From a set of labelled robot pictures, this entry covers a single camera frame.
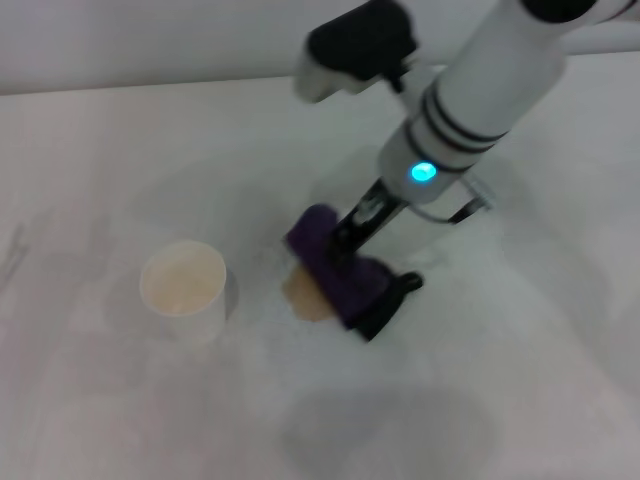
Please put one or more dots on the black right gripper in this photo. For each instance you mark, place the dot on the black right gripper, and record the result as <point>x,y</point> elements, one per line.
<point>362,220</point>

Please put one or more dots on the purple rag with black trim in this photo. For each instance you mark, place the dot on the purple rag with black trim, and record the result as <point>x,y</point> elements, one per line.
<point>345,285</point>

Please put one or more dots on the white paper cup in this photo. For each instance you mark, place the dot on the white paper cup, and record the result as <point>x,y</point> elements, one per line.
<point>182,280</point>

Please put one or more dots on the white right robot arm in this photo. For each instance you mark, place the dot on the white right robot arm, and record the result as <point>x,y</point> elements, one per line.
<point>480,95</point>

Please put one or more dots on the brown water stain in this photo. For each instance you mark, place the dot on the brown water stain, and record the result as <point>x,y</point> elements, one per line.
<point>305,300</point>

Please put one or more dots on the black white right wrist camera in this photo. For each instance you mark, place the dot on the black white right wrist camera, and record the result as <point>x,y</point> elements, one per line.
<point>360,42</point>

